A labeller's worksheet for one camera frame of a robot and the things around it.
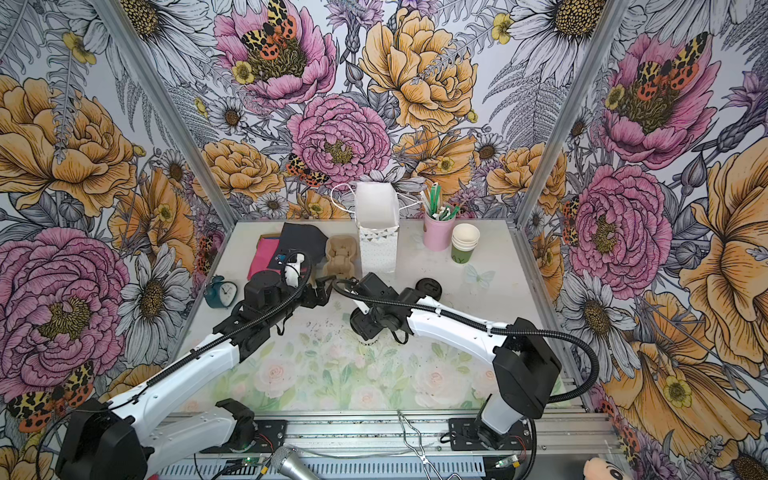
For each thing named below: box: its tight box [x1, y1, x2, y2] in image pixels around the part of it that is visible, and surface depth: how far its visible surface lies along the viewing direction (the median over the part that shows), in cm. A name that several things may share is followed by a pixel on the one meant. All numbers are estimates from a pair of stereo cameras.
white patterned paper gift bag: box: [355, 182, 400, 274], surface depth 96 cm
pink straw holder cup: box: [424, 212, 455, 252], surface depth 109 cm
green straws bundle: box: [421, 182, 460, 221], surface depth 107 cm
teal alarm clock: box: [203, 274, 238, 309], surface depth 96 cm
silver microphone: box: [271, 446, 320, 480], surface depth 69 cm
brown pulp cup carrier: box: [326, 235, 356, 278], surface depth 108 cm
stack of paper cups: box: [451, 223, 481, 265], surface depth 104 cm
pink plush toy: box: [583, 453, 634, 480], surface depth 66 cm
